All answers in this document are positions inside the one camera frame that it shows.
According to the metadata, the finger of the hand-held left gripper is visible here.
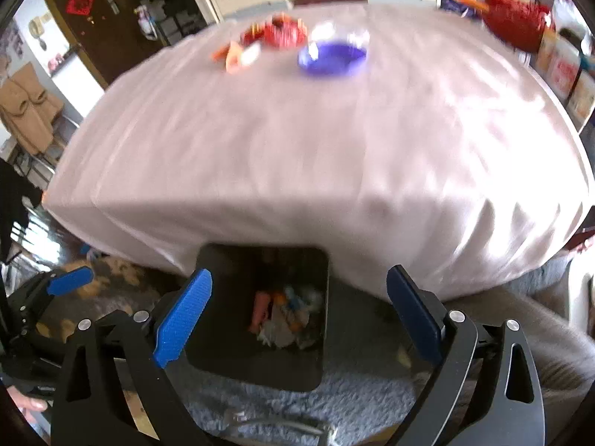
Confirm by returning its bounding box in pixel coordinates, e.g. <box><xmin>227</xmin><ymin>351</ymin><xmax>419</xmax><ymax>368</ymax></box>
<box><xmin>19</xmin><ymin>267</ymin><xmax>94</xmax><ymax>308</ymax></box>

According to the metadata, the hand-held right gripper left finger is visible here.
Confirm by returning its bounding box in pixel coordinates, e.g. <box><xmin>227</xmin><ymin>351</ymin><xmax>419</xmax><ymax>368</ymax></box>
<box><xmin>51</xmin><ymin>268</ymin><xmax>213</xmax><ymax>446</ymax></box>

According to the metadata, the red diamond door decoration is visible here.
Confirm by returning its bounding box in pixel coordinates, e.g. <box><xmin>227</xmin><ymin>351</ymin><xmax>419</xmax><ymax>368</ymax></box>
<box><xmin>65</xmin><ymin>0</ymin><xmax>96</xmax><ymax>18</ymax></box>

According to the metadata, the blue plastic dish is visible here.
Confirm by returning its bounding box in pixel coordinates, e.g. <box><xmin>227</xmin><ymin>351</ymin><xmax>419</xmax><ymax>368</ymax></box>
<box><xmin>297</xmin><ymin>21</ymin><xmax>370</xmax><ymax>77</ymax></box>

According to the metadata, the brown coat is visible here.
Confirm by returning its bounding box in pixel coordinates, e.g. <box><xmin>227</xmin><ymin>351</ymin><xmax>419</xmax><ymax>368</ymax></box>
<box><xmin>0</xmin><ymin>62</ymin><xmax>64</xmax><ymax>156</ymax></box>

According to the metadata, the red basket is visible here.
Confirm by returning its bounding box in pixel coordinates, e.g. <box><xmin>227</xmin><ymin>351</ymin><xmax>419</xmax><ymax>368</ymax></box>
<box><xmin>481</xmin><ymin>0</ymin><xmax>555</xmax><ymax>53</ymax></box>

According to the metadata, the small white bottle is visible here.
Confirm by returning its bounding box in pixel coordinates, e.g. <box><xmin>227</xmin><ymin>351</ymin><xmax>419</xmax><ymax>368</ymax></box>
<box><xmin>567</xmin><ymin>72</ymin><xmax>595</xmax><ymax>127</ymax></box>

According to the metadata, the yellow and white bottle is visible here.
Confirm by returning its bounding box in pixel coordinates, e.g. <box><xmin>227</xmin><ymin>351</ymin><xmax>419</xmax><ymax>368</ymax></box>
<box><xmin>536</xmin><ymin>29</ymin><xmax>559</xmax><ymax>74</ymax></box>

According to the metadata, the white and pink bottle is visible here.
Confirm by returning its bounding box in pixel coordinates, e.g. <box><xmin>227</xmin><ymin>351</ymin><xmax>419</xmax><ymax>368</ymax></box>
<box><xmin>551</xmin><ymin>39</ymin><xmax>585</xmax><ymax>101</ymax></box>

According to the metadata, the black trash bin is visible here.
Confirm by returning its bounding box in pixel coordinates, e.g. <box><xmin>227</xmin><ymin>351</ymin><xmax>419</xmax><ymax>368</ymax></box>
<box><xmin>183</xmin><ymin>243</ymin><xmax>332</xmax><ymax>393</ymax></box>

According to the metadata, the red round ornament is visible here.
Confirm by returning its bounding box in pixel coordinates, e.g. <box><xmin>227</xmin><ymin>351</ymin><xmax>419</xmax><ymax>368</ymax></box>
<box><xmin>264</xmin><ymin>15</ymin><xmax>310</xmax><ymax>50</ymax></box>

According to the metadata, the orange and white wrapper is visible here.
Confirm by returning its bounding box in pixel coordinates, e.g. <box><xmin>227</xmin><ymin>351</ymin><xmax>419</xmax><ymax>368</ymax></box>
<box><xmin>211</xmin><ymin>41</ymin><xmax>262</xmax><ymax>75</ymax></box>

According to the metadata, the white plastic bag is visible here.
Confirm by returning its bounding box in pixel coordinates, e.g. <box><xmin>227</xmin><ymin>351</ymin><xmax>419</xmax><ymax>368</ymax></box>
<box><xmin>286</xmin><ymin>285</ymin><xmax>325</xmax><ymax>349</ymax></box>

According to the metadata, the red patterned pouch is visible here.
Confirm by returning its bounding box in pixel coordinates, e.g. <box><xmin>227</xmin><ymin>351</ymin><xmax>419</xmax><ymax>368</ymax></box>
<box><xmin>241</xmin><ymin>25</ymin><xmax>267</xmax><ymax>46</ymax></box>

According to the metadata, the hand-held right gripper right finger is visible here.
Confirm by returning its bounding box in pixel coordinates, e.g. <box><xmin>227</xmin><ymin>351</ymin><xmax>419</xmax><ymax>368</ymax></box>
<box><xmin>387</xmin><ymin>265</ymin><xmax>546</xmax><ymax>446</ymax></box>

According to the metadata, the grey cable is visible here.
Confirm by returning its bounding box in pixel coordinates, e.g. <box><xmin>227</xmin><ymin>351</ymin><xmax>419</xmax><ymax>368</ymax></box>
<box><xmin>223</xmin><ymin>408</ymin><xmax>336</xmax><ymax>438</ymax></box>

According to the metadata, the pink satin tablecloth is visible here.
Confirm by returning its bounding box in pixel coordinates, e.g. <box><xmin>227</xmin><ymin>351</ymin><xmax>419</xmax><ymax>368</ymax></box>
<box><xmin>42</xmin><ymin>0</ymin><xmax>595</xmax><ymax>303</ymax></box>

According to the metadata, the brown door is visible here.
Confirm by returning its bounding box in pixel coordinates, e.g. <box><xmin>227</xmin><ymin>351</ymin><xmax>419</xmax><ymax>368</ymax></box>
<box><xmin>39</xmin><ymin>0</ymin><xmax>174</xmax><ymax>90</ymax></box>

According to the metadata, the person's left hand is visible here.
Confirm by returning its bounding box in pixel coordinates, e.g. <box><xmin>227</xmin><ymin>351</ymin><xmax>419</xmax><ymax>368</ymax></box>
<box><xmin>8</xmin><ymin>388</ymin><xmax>48</xmax><ymax>414</ymax></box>

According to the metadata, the metal chair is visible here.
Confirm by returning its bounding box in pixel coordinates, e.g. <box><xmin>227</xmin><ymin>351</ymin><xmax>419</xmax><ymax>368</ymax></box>
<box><xmin>9</xmin><ymin>114</ymin><xmax>82</xmax><ymax>182</ymax></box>

